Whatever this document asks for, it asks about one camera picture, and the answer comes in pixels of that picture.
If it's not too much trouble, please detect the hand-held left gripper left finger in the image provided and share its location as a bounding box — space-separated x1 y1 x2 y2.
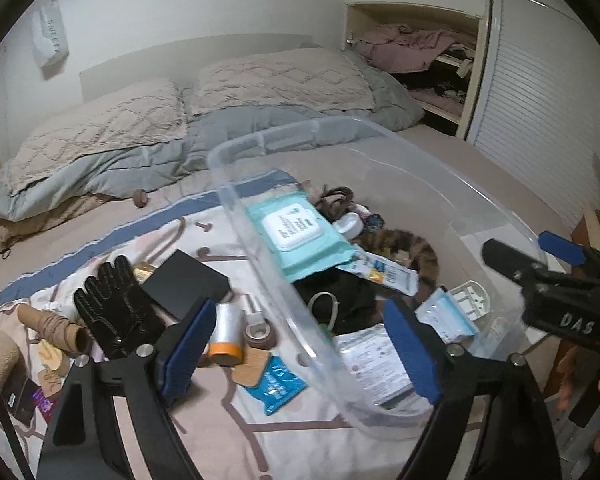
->
37 297 218 480

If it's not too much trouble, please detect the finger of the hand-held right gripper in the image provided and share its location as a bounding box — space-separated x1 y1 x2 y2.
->
482 238 547 287
539 231 600 281

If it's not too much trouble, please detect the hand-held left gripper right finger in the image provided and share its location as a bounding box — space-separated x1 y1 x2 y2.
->
382 299 563 480

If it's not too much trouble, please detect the clear plastic storage bin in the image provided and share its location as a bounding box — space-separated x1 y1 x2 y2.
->
207 115 571 443

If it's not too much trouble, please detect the white paper packet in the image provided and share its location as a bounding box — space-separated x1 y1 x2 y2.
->
332 322 416 408

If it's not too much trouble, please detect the silver roll, orange end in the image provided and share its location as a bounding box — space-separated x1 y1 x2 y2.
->
207 302 244 367

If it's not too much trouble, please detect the blue face mask packet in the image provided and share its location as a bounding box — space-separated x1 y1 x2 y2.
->
415 287 481 338

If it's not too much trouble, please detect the white plastic rack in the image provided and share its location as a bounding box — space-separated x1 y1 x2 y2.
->
450 282 492 321

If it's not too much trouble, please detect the tan cork piece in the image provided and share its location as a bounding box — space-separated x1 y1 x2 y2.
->
231 347 272 388

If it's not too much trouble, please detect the brown tape roll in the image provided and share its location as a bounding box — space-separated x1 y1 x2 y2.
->
243 321 273 351

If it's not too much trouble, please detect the flat black box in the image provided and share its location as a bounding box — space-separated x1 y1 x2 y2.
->
141 250 231 322

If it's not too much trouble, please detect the white blue strip packet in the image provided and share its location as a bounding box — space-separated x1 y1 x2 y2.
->
350 252 420 297

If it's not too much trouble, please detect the black glove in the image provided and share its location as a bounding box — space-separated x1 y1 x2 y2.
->
74 255 167 361

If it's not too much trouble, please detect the black cloth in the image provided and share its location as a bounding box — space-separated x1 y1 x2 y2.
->
292 267 386 336

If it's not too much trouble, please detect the small blue sachet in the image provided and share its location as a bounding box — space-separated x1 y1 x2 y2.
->
252 355 308 417

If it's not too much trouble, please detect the mottled brown furry scrunchie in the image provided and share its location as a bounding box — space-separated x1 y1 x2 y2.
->
357 227 440 306

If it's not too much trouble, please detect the printed blanket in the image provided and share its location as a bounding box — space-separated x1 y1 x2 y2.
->
0 170 431 480

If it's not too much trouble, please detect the oval wooden block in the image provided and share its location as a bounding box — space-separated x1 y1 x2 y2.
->
39 345 66 372

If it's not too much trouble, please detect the square brown wooden box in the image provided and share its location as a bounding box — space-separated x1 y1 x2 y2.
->
40 369 66 396

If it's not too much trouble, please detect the white louvered door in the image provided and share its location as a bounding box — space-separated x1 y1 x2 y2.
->
467 0 600 226

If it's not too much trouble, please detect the white round case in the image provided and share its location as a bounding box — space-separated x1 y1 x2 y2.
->
335 211 365 238

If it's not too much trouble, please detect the teal wet wipes pack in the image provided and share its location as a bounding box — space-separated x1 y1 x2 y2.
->
244 190 361 283

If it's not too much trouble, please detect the cardboard tube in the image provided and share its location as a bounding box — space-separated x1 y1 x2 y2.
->
17 304 93 353

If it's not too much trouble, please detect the small glossy black box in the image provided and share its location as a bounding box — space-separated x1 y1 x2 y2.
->
2 375 38 428

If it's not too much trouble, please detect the fluffy beige handbag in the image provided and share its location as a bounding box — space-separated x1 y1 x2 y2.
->
0 327 22 401

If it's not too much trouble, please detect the grey blue duvet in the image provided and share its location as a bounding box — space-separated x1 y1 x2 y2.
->
0 62 426 221

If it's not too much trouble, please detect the dark clothes pile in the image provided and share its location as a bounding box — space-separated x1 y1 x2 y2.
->
395 67 468 96

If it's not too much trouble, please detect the beige fleece blanket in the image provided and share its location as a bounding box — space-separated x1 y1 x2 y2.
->
0 192 111 253

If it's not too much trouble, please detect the pink clothes pile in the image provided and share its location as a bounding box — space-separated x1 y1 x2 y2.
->
352 22 463 73

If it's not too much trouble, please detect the beige textured pillow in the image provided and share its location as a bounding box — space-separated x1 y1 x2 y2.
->
187 49 376 116
7 77 188 196

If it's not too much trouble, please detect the cream closet shelf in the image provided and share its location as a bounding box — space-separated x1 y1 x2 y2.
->
344 1 488 138

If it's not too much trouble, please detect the white hanging bag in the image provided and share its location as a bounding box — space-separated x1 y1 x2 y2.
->
30 0 71 68

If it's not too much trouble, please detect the dark hair ties bundle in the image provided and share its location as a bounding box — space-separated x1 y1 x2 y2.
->
312 186 361 221

